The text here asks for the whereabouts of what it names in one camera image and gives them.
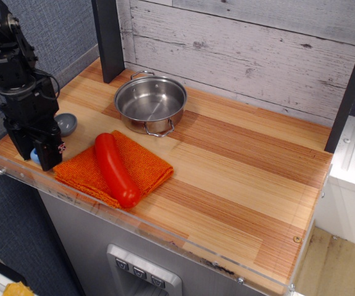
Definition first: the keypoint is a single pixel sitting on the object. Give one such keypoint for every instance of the dark grey left post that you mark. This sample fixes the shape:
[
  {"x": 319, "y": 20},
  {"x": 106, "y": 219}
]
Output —
[{"x": 107, "y": 27}]

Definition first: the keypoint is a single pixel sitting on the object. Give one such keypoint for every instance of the orange knitted towel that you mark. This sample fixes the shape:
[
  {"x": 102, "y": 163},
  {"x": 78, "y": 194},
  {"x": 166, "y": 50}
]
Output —
[{"x": 146, "y": 169}]

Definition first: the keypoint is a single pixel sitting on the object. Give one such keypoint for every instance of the stainless steel pot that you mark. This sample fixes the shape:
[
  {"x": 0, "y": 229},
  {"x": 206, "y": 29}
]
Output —
[{"x": 151, "y": 104}]

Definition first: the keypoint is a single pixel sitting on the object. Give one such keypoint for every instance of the dark grey post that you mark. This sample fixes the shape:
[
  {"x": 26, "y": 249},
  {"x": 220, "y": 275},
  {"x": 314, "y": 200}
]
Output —
[
  {"x": 107, "y": 27},
  {"x": 342, "y": 115}
]

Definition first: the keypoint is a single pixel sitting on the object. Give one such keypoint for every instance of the red toy sausage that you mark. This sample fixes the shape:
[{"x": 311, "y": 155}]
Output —
[{"x": 121, "y": 185}]

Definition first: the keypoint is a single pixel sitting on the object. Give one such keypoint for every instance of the blue grey toy scoop spoon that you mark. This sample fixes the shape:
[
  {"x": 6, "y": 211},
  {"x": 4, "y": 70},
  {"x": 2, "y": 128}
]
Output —
[{"x": 67, "y": 123}]

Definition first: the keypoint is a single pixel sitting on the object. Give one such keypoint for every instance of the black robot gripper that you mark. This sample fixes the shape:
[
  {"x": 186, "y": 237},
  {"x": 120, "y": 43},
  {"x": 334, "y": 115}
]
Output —
[{"x": 29, "y": 113}]

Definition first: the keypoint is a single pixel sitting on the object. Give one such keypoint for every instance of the clear acrylic table guard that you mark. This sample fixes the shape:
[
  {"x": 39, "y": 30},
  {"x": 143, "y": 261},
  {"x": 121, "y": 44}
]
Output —
[{"x": 248, "y": 158}]

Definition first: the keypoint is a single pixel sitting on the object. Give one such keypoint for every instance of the silver dispenser button panel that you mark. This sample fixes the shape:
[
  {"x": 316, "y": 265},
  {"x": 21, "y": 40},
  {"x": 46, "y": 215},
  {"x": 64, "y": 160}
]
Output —
[{"x": 134, "y": 275}]

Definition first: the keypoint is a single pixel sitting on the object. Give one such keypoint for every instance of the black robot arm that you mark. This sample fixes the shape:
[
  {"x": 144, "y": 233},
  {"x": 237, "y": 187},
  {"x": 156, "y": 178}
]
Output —
[{"x": 17, "y": 56}]

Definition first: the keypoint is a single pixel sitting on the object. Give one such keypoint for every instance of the dark grey right post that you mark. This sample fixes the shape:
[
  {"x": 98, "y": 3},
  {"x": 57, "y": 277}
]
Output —
[{"x": 342, "y": 115}]

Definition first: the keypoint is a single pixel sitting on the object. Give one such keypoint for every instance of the white side cabinet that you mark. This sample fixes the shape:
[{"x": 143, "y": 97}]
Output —
[{"x": 335, "y": 211}]

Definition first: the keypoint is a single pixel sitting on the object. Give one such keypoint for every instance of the yellow black object bottom left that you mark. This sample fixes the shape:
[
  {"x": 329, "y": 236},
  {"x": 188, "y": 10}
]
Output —
[{"x": 17, "y": 289}]

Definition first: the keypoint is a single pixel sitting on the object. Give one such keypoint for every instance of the grey toy fridge cabinet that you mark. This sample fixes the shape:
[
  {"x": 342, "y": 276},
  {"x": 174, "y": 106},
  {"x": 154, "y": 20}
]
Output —
[{"x": 85, "y": 237}]

